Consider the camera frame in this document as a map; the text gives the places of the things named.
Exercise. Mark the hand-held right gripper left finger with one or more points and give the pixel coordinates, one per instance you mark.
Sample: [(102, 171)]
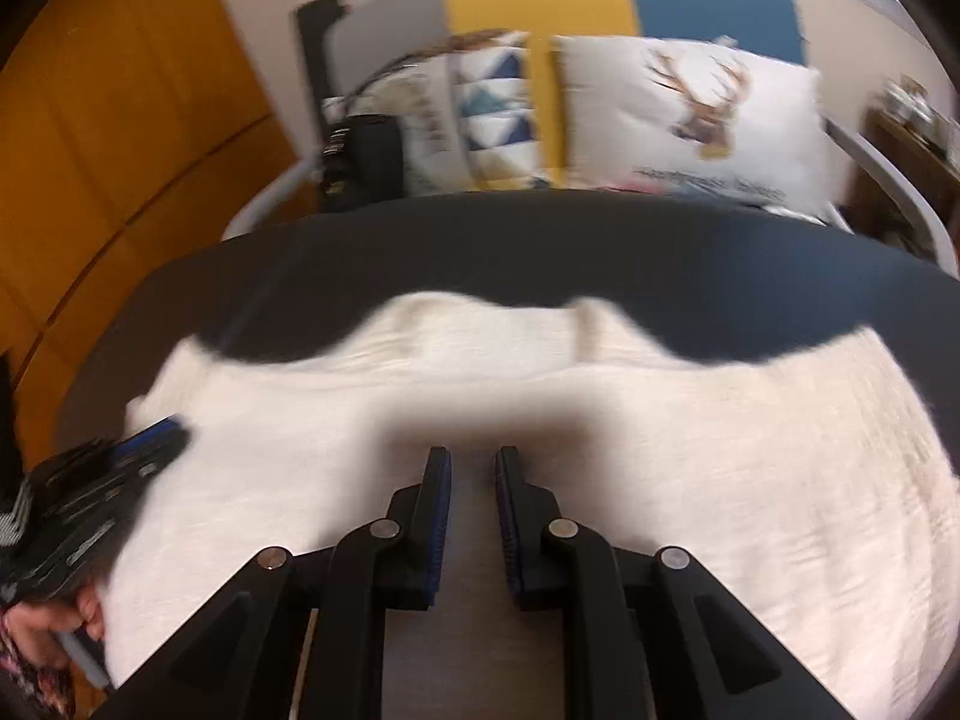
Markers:
[(441, 532)]

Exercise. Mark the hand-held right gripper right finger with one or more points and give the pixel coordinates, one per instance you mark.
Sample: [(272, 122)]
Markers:
[(508, 532)]

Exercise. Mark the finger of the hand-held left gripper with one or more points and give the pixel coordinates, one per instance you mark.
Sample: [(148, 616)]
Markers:
[(154, 441)]

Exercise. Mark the white knit sweater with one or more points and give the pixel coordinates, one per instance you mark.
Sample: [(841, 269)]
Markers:
[(600, 427)]

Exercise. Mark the person's left forearm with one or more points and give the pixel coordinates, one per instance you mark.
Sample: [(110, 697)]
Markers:
[(30, 682)]

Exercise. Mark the person's left hand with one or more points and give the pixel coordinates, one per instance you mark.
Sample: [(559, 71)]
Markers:
[(60, 622)]

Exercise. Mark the wooden wardrobe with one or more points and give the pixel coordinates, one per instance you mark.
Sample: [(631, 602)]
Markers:
[(127, 150)]

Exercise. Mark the black handbag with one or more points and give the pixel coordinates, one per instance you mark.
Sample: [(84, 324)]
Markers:
[(367, 165)]

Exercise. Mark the geometric print pillow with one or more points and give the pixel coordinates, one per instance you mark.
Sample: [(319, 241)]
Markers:
[(495, 112)]

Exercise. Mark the deer print pillow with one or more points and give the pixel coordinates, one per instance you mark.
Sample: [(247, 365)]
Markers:
[(630, 120)]

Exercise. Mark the wooden side table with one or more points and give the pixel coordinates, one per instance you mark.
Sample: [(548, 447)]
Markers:
[(907, 172)]

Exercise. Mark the cluster of small jars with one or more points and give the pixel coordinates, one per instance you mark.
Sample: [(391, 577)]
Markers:
[(907, 105)]

